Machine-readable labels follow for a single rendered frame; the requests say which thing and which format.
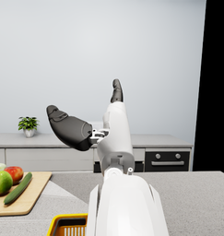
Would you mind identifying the yellow slatted basket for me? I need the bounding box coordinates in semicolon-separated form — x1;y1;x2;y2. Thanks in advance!
46;213;88;236

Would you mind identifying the black built-in oven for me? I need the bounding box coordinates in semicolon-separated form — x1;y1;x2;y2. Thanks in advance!
144;150;191;172

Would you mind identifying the grey kitchen counter cabinet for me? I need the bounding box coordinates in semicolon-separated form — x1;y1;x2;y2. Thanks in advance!
0;132;195;173

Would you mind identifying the potted green plant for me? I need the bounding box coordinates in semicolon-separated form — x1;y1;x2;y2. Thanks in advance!
18;115;40;138

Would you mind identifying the red apple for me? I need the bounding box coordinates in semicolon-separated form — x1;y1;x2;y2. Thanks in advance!
4;166;25;185

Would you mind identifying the wooden cutting board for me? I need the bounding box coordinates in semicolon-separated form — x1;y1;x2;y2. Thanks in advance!
0;171;53;217

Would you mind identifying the green cucumber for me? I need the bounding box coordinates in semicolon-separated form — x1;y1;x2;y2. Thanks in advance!
3;171;33;206

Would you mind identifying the green apple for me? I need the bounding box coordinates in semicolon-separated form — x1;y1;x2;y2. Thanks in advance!
0;170;14;196

